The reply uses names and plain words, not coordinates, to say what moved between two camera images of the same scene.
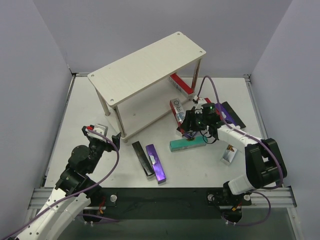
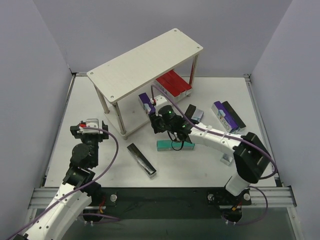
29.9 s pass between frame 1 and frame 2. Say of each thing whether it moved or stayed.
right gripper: moved
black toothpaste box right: stayed
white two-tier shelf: stayed
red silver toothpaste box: moved
